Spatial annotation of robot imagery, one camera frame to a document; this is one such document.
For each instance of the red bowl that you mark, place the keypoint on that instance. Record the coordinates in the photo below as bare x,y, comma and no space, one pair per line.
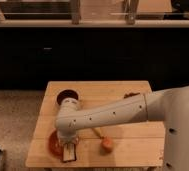
54,146

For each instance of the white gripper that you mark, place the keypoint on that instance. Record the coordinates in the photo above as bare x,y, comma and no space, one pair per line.
72,140

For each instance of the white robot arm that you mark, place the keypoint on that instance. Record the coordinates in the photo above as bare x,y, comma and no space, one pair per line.
170,106

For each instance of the wooden table frame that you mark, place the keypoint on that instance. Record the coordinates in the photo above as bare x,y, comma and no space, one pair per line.
94,13

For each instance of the white block eraser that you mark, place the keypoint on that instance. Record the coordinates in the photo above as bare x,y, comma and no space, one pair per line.
69,153

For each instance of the orange round toy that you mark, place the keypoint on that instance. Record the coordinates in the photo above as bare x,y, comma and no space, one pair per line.
107,144

